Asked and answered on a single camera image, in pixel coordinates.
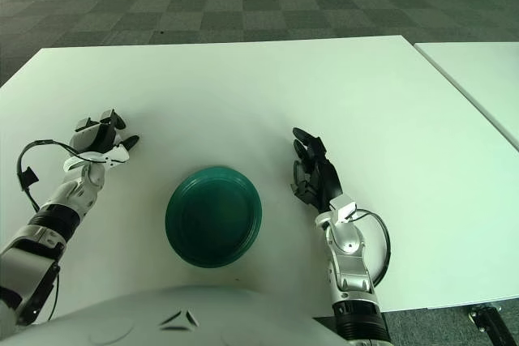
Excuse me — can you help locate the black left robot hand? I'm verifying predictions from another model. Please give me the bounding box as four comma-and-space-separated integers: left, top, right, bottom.
68, 107, 141, 171

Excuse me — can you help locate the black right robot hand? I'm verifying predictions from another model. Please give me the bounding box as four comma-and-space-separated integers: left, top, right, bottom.
289, 126, 344, 214

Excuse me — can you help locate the round green plate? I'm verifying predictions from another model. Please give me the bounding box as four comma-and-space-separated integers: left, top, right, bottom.
165, 165, 264, 269

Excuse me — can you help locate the white side table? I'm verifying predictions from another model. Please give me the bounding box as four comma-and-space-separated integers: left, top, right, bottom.
413, 40, 519, 144

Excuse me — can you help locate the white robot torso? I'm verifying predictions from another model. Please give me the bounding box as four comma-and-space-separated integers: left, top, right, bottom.
11, 285, 345, 346

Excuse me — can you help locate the black table foot with caster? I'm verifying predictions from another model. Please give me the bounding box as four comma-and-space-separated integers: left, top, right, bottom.
465, 304, 519, 346

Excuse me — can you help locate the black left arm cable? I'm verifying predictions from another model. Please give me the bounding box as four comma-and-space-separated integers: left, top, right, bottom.
15, 139, 94, 211

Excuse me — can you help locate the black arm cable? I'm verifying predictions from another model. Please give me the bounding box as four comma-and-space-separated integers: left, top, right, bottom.
352, 207, 392, 286
15, 139, 94, 211

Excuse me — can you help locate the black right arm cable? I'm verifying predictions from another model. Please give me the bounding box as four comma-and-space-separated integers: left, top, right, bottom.
352, 207, 392, 286

